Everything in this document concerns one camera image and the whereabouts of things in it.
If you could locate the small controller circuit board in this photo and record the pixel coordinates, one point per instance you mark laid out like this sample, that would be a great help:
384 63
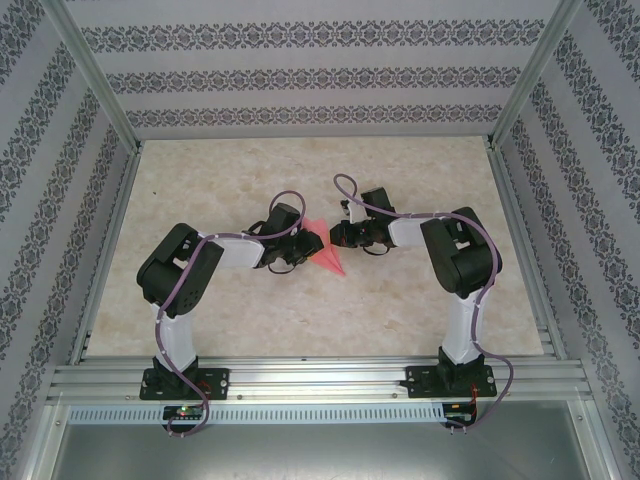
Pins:
459 411
184 412

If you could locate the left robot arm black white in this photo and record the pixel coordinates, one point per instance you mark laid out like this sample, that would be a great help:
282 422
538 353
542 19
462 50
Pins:
182 340

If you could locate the pink paper sheet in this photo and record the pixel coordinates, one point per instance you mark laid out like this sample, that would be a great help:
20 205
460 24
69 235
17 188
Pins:
330 262

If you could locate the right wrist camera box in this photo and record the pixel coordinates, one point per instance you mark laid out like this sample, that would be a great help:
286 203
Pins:
358 213

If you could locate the aluminium frame post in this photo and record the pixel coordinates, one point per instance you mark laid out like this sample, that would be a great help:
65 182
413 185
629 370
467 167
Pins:
90 70
535 70

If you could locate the aluminium side rail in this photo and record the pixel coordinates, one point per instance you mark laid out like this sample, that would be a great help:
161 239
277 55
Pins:
107 250
527 250

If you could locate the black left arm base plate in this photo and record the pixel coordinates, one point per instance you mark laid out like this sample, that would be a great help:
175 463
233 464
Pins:
220 382

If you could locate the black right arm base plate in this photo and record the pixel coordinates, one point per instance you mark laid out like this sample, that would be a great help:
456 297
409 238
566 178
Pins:
420 382

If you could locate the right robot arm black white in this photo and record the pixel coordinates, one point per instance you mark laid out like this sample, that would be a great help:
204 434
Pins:
462 260

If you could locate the aluminium mounting rail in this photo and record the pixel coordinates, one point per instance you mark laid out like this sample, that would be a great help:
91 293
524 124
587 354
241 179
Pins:
320 380

